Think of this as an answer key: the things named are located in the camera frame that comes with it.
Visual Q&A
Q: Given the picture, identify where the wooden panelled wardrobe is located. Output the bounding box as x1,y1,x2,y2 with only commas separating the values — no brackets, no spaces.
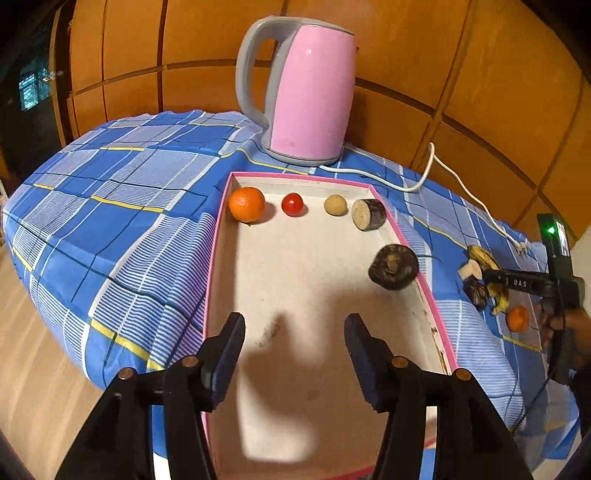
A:
51,0,591,241

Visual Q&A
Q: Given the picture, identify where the pink electric kettle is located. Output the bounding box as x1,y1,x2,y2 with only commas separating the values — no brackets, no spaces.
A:
235,15,359,167

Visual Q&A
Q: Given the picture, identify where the spotted yellow banana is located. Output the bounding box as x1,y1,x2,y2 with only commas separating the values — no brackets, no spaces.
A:
466,244,511,317

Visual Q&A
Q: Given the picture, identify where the pink-edged white tray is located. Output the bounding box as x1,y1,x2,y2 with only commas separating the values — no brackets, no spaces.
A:
201,172,459,480

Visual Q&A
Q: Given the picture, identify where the dark round fruit with cap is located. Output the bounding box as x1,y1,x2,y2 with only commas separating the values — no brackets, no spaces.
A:
368,244,420,290

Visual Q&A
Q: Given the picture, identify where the thin black cable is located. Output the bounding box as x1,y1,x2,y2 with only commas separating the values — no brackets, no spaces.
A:
510,367,555,432

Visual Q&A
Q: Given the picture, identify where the blue plaid tablecloth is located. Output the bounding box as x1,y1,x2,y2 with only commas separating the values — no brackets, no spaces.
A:
2,110,583,480

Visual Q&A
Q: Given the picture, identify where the red cherry tomato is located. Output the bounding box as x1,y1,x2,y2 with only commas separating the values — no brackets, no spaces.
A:
281,193,305,217

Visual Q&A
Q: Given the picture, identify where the orange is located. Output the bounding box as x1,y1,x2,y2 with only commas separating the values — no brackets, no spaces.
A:
229,186,266,223
506,305,530,332

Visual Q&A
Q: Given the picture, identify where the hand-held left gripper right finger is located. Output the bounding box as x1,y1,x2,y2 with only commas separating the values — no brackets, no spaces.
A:
344,313,536,480

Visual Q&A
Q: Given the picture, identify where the person's right hand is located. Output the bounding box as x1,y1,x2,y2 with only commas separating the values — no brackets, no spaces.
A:
538,307,591,370

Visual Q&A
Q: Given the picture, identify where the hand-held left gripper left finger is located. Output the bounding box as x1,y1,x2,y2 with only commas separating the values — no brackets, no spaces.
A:
54,312,246,480

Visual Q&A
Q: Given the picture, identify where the white power cord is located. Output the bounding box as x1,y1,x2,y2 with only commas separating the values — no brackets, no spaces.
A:
318,142,532,254

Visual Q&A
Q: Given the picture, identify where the dark glass door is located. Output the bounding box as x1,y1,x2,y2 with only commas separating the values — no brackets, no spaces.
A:
0,28,70,153

